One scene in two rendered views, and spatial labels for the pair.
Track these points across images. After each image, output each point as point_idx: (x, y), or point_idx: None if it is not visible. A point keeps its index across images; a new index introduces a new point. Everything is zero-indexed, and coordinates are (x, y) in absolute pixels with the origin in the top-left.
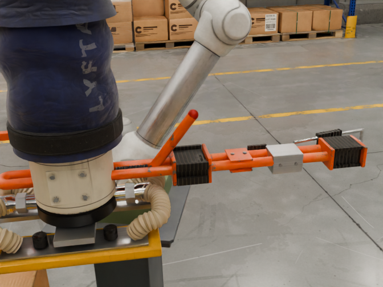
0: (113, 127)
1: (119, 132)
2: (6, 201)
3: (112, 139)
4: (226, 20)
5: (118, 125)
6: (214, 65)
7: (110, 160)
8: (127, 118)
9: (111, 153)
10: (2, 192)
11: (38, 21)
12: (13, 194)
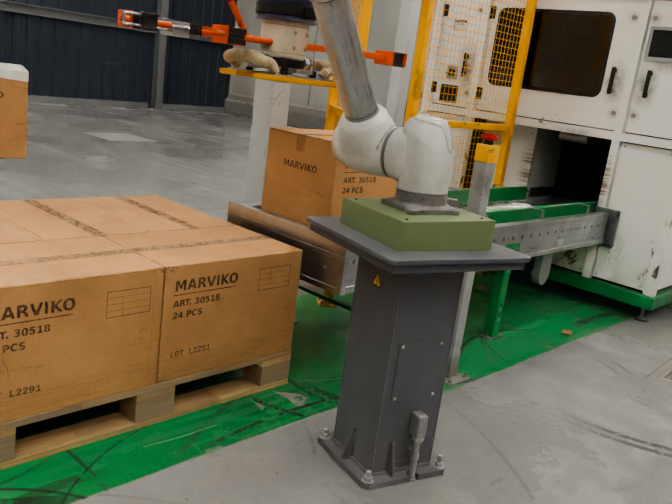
0: (256, 4)
1: (257, 9)
2: None
3: (255, 10)
4: None
5: (257, 4)
6: (315, 12)
7: (263, 30)
8: (426, 117)
9: (265, 27)
10: (318, 61)
11: None
12: (310, 59)
